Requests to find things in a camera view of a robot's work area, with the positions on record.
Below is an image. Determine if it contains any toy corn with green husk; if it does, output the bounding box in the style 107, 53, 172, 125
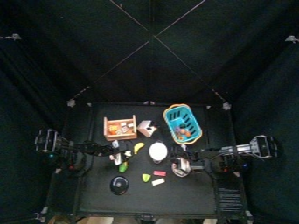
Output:
118, 161, 130, 173

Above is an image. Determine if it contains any yellow toy banana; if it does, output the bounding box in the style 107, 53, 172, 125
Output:
134, 142, 146, 155

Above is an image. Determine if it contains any small silver saucepan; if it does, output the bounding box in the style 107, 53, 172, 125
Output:
171, 157, 206, 179

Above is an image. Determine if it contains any white toy pot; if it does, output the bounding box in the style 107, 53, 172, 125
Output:
148, 140, 170, 165

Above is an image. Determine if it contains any wooden crate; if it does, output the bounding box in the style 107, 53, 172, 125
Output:
103, 114, 139, 142

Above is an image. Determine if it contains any black pot lid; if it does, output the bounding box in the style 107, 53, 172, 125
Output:
108, 175, 130, 196

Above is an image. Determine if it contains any small pink white box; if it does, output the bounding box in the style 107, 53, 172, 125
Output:
136, 119, 159, 138

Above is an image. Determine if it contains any blue basket with orange rim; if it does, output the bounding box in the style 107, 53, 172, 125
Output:
163, 103, 203, 145

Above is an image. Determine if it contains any black cloth curtain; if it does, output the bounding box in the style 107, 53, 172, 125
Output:
0, 0, 299, 224

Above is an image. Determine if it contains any thin diagonal cord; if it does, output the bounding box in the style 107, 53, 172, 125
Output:
108, 0, 229, 103
71, 0, 207, 100

